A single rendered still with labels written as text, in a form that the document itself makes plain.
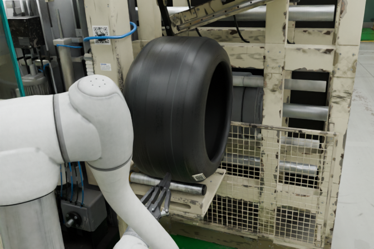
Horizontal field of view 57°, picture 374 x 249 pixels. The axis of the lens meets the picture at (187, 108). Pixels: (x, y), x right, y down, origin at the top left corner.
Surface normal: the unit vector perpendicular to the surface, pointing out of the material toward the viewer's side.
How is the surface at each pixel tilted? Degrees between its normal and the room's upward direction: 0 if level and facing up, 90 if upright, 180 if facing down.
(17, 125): 53
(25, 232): 71
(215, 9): 90
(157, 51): 26
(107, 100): 82
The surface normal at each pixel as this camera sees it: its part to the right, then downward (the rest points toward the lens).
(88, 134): 0.40, 0.40
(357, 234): -0.05, -0.93
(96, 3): -0.36, 0.37
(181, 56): -0.22, -0.62
